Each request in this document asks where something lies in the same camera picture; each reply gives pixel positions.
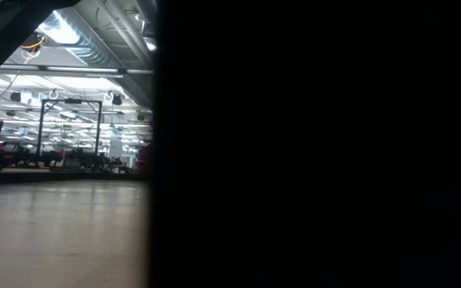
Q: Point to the red cabinet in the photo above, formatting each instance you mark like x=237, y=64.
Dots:
x=145, y=160

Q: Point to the black aluminium table frame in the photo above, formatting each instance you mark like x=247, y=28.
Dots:
x=54, y=176

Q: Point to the corrugated silver round duct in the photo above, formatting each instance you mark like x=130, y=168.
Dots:
x=94, y=52

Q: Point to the black hanging lamp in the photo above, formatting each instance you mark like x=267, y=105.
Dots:
x=15, y=97
x=117, y=100

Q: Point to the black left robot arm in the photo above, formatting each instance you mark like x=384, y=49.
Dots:
x=6, y=36

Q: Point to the black gantry frame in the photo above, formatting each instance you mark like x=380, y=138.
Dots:
x=70, y=101

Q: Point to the large dark blocking object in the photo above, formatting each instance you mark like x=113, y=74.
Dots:
x=314, y=144

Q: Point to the long ceiling light bar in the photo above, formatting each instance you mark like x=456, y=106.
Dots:
x=82, y=69

